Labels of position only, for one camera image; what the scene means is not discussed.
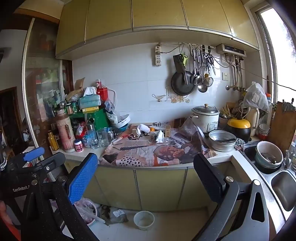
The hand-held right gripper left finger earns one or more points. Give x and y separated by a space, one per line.
82 176

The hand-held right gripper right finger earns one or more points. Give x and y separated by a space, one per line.
208 178

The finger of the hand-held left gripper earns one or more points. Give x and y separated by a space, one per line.
33 154
53 160

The yellow bottle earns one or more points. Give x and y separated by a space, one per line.
53 142

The pink thermos flask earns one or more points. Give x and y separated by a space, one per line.
66 134

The pink basin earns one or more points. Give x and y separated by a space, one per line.
89 208

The metal basin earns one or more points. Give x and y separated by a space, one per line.
222 144

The clear plastic water bottle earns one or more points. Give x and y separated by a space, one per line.
92 136

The clear glass cup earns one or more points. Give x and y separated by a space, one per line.
101 139

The grey dishcloth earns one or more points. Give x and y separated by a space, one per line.
239 143

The grey plastic bag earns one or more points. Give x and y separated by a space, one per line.
115 215

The black and yellow pot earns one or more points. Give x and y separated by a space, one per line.
239 132

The white rice cooker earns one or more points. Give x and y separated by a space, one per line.
205 120

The chopstick holder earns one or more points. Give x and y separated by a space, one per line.
223 121

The green box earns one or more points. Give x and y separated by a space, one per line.
98 118

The white bowl with scraps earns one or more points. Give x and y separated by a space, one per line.
261 148

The newspaper print tablecloth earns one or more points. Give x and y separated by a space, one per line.
138 153

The blue colander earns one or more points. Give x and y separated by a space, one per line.
122 128

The small wooden box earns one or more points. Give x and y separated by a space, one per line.
167 131

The crumpled clear plastic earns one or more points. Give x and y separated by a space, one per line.
159 139

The teal tissue pack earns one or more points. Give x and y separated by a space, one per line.
89 102

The white colander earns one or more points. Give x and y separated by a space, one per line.
122 120

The stack of small bowls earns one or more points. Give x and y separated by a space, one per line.
263 132

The glass door cabinet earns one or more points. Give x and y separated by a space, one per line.
41 81

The cream thermos jug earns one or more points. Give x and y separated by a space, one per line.
254 120

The brown paper bag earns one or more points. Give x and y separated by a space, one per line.
77 89

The stainless steel sink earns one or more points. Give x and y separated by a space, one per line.
283 185

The white crumpled tissue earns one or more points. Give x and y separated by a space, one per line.
143 128

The metal sink faucet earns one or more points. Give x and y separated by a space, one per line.
287 160

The red box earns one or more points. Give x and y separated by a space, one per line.
103 95

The metal ladle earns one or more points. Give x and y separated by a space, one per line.
202 88

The wooden cutting board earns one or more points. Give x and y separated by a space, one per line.
282 125

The white plastic bag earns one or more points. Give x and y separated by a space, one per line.
254 97

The hanging black frying pan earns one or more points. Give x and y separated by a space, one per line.
180 85

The metal skimmer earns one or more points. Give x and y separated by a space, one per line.
208 80

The metal serving spoon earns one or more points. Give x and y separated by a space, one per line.
196 78

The kitchen scissors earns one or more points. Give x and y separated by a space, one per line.
210 60

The green peeler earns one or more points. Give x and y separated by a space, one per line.
185 59

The white power strip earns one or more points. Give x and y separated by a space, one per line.
158 58

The white water heater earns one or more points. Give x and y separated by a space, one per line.
231 49

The window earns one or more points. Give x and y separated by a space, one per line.
279 46

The metal wall faucet pipes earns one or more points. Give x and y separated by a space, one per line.
233 87

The white wall socket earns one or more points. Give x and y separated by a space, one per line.
225 76

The metal hanging rail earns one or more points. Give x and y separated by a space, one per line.
171 43

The yellow wall cabinets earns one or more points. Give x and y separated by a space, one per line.
157 14

